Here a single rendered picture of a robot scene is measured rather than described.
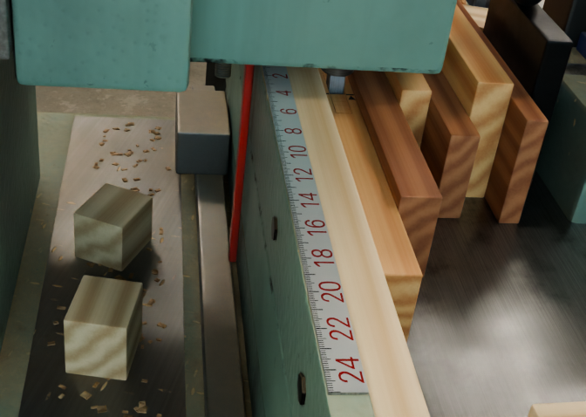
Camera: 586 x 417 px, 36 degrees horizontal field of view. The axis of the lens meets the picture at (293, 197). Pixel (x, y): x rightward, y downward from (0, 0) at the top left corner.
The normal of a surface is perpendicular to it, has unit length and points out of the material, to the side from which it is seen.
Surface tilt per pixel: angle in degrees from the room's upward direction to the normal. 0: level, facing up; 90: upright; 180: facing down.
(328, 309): 0
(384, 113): 0
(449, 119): 0
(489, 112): 90
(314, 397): 90
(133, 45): 90
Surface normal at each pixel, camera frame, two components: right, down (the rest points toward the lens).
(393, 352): 0.11, -0.84
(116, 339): -0.07, 0.54
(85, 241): -0.34, 0.47
